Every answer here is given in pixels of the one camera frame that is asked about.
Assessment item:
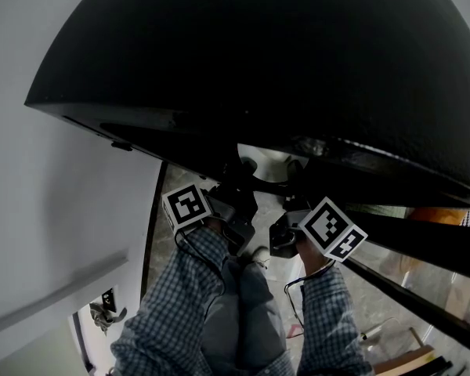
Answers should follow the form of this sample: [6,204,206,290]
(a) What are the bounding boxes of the metal door handle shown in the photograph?
[89,302,128,334]

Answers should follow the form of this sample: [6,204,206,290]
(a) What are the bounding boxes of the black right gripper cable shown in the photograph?
[283,259,338,331]

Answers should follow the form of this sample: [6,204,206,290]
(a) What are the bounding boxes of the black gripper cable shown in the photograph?
[174,229,226,289]
[283,259,338,331]

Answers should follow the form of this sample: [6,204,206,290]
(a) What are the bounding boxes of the black lock plate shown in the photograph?
[101,287,118,313]

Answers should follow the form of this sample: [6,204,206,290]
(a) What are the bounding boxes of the person's grey trouser legs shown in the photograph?
[200,255,289,376]

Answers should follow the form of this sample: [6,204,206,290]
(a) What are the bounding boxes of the orange object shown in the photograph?
[408,206,468,223]

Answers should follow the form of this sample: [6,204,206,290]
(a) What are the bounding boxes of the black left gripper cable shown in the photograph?
[174,229,226,289]

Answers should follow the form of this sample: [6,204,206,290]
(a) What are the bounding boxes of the black framed glass table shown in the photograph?
[309,201,470,354]

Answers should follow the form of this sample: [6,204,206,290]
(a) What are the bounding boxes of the black fridge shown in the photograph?
[23,0,470,212]

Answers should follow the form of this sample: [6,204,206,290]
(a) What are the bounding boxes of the wooden chair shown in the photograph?
[359,318,455,376]

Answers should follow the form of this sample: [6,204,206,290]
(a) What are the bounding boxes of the green cloth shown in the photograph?
[344,204,407,219]

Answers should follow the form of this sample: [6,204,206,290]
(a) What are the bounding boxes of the person's shoe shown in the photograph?
[251,246,270,268]

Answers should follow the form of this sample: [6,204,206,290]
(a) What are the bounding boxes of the person's right forearm checked sleeve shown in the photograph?
[296,237,375,376]

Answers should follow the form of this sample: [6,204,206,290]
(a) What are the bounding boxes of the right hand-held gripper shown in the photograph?
[269,159,369,264]

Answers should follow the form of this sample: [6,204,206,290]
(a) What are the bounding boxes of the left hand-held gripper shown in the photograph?
[161,160,260,257]

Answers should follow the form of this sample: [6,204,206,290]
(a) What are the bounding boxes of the person's left forearm checked sleeve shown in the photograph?
[110,225,240,376]

